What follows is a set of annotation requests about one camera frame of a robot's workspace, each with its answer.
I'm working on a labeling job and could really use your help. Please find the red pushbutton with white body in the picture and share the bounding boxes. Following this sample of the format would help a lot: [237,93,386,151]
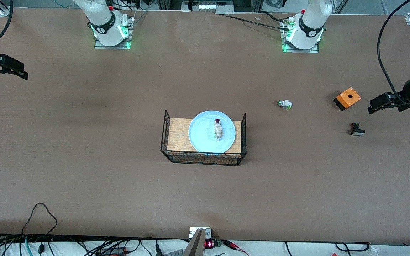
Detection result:
[213,119,224,142]

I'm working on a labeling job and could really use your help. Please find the light blue round plate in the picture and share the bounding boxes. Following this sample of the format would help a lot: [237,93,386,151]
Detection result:
[188,110,237,154]

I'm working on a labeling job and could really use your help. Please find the black square pushbutton white cap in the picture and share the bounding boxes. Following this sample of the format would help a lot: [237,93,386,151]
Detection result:
[349,122,366,137]

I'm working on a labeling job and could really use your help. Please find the red probe clips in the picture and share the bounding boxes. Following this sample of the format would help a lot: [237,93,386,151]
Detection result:
[222,240,250,256]

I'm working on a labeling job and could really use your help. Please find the orange button enclosure box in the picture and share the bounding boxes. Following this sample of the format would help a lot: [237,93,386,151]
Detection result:
[333,87,362,111]

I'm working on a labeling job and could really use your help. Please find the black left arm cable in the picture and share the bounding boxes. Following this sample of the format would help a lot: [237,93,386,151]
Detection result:
[376,0,410,106]

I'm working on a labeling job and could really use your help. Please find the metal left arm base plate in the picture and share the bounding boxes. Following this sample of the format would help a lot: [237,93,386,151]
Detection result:
[281,16,320,54]

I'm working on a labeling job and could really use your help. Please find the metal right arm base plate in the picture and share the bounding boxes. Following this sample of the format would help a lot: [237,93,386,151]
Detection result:
[94,11,135,50]

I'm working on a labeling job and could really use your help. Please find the black looped cable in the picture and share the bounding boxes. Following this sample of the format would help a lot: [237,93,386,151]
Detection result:
[21,203,58,236]

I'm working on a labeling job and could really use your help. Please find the black coiled cable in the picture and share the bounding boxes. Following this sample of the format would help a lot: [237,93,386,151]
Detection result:
[335,242,371,253]

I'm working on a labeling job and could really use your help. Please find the black cable across table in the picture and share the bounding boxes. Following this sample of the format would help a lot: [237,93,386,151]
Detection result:
[215,11,291,31]

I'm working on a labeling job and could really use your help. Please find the black wire basket wooden base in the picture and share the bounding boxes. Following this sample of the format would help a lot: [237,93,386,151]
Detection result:
[160,110,247,166]

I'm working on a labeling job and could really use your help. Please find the teal cable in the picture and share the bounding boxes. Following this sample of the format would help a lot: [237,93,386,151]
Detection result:
[19,236,35,256]

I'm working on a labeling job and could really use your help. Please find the aluminium frame with lights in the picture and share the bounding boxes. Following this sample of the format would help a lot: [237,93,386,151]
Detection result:
[182,0,235,13]

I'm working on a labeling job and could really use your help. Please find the silver metal bracket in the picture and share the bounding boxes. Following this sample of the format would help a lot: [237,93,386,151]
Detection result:
[184,227,212,256]

